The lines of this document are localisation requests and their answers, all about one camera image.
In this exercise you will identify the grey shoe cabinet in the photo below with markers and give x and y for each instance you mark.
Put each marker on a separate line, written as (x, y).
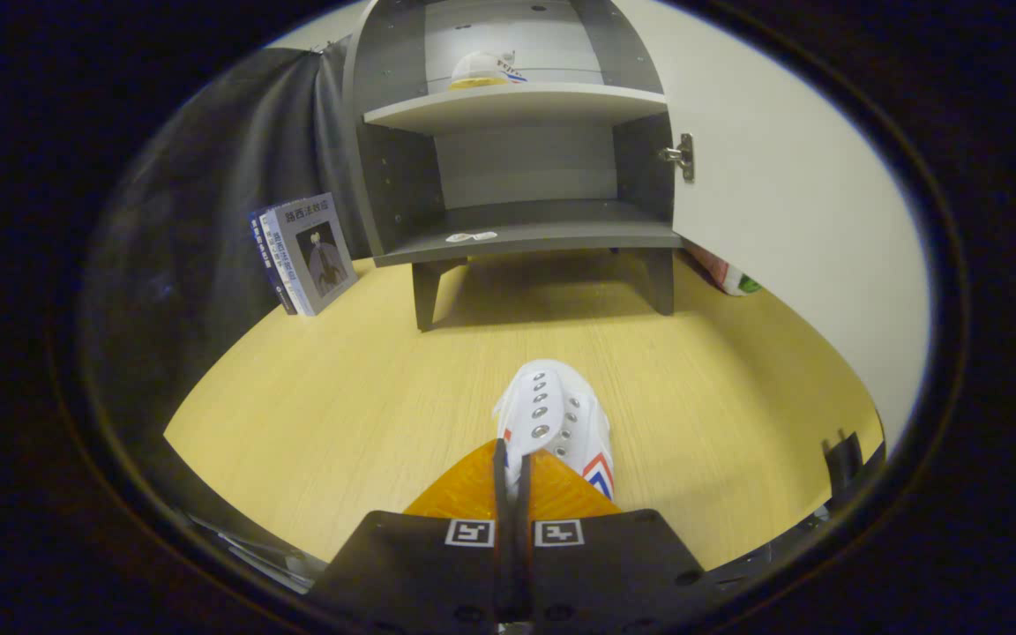
(526, 229)

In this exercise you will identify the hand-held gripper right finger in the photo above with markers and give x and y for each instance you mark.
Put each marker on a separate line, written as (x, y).
(605, 564)

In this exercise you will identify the white striped shoe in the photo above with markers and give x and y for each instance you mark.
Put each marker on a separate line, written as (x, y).
(486, 69)
(552, 406)

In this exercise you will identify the metal door hinge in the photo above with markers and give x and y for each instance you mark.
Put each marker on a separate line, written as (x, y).
(684, 157)

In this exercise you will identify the toy watermelon slice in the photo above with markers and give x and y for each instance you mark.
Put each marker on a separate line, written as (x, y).
(728, 275)

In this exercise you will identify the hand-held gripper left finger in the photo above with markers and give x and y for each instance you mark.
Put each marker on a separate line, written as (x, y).
(420, 564)

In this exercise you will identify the white shoe cabinet door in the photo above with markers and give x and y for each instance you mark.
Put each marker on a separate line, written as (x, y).
(790, 220)

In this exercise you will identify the grey cover book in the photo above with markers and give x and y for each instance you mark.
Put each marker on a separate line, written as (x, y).
(323, 256)

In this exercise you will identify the black backdrop cloth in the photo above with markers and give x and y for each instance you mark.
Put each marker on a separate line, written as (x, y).
(208, 220)

